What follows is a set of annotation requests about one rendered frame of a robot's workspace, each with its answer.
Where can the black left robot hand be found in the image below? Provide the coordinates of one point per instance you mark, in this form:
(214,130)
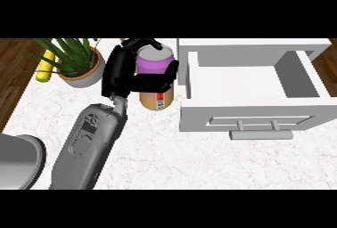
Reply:
(117,71)

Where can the purple and orange can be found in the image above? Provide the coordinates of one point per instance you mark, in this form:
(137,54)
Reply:
(154,63)

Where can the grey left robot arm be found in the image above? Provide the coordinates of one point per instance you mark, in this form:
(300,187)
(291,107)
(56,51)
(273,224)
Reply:
(86,142)

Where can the white open drawer box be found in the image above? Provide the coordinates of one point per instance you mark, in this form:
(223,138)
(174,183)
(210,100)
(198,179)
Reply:
(236,84)

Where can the white drawer front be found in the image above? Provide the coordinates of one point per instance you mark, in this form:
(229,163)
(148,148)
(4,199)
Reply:
(263,111)

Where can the potted green plant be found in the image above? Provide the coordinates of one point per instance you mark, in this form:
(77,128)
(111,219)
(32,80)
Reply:
(81,75)

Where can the yellow corn cob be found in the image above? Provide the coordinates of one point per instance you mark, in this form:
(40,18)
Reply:
(44,69)

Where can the white cabinet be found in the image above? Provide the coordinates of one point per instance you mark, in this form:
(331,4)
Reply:
(245,49)

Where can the grey rounded object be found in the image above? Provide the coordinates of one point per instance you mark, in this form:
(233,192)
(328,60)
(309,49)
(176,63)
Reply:
(18,161)

